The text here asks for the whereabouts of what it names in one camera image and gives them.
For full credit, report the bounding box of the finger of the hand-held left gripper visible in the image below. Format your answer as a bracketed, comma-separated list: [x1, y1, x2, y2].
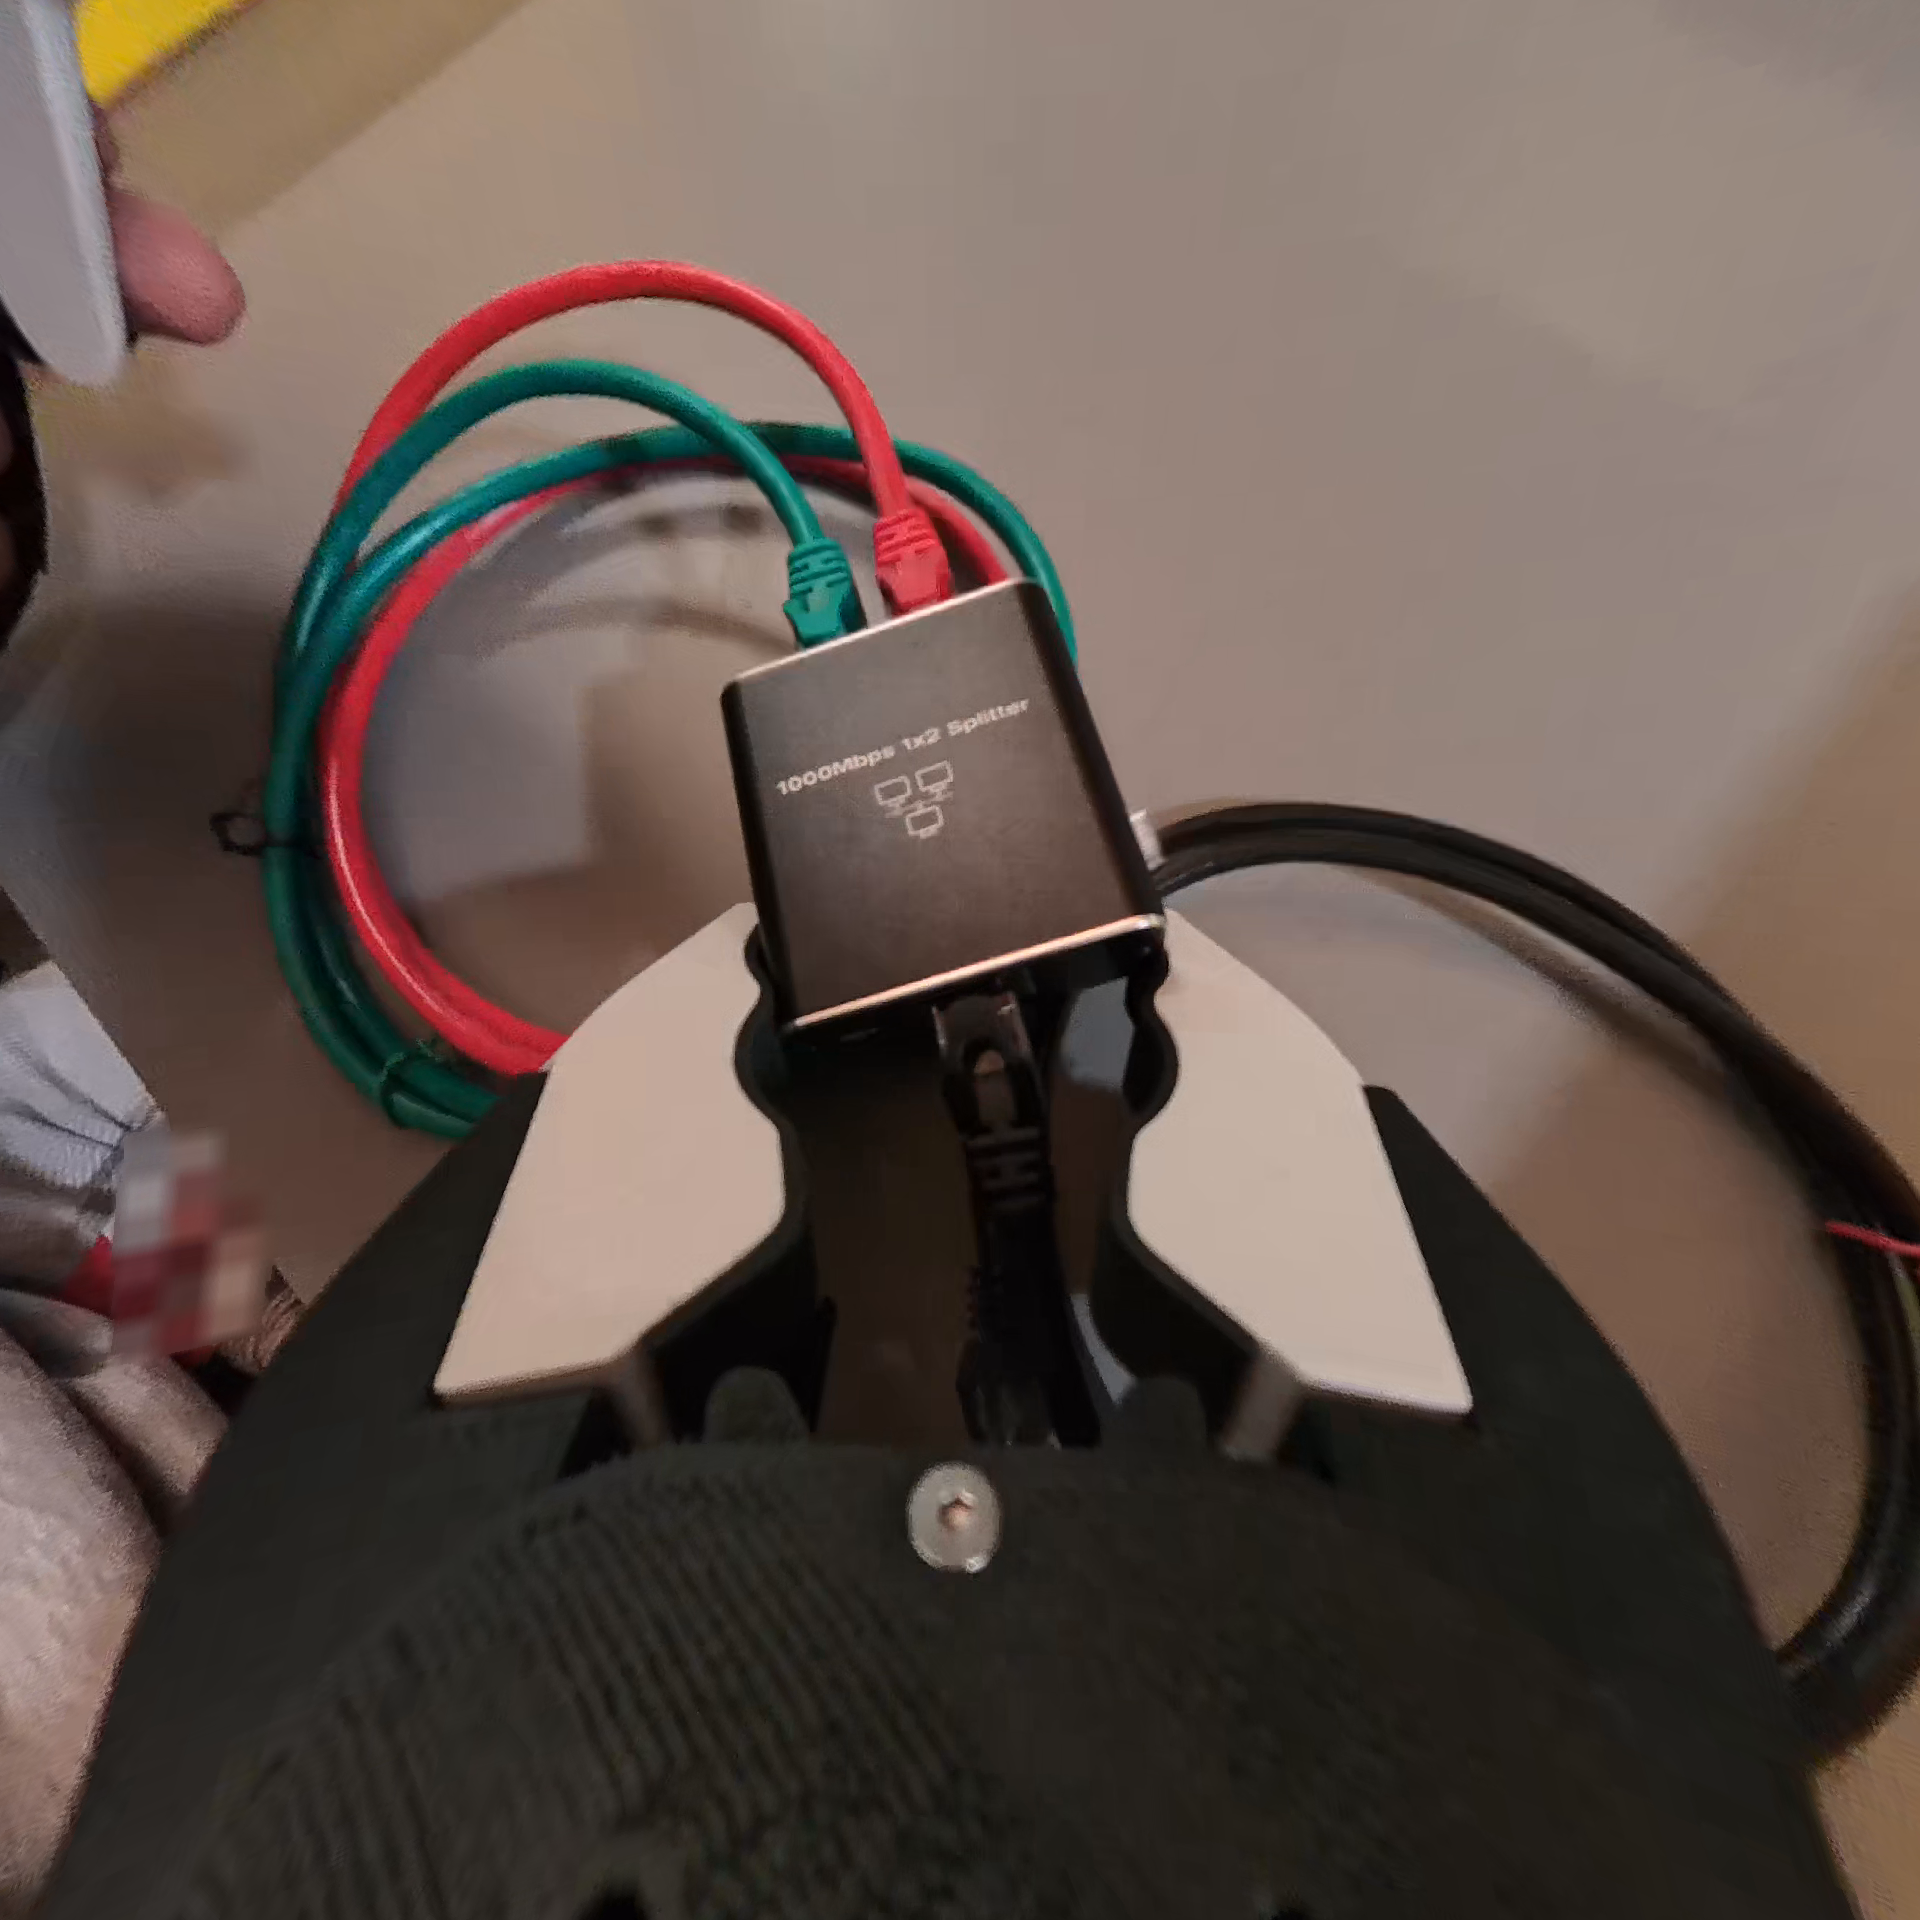
[0, 0, 129, 390]

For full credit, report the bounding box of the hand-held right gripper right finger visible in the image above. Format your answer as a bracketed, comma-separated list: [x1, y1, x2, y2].
[1093, 915, 1479, 1461]

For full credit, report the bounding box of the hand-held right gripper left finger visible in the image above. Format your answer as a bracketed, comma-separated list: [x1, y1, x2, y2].
[431, 901, 834, 1405]

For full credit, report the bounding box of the yellow plastic bin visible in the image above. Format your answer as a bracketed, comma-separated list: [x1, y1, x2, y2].
[75, 0, 242, 107]

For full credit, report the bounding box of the black cable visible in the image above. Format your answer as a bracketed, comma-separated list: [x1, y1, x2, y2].
[930, 803, 1920, 1749]

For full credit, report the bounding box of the green network cable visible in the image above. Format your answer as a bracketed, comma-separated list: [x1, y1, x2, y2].
[263, 359, 1079, 1134]

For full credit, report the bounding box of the black network splitter box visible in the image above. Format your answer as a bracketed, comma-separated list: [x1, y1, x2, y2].
[720, 576, 1167, 1040]

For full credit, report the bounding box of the red network cable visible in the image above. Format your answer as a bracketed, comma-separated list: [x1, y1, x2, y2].
[317, 264, 1008, 1080]

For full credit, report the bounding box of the person's left hand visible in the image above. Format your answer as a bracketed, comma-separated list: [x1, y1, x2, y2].
[94, 105, 250, 350]

